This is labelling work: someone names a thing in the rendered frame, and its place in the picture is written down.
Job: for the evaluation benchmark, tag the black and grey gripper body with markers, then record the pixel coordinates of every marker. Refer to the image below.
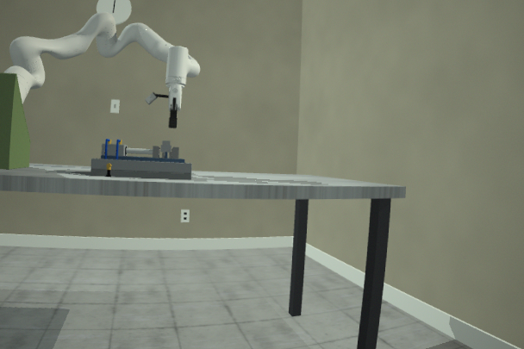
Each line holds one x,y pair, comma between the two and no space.
175,90

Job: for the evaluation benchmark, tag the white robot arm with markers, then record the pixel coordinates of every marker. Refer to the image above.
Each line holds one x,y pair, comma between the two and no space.
26,51

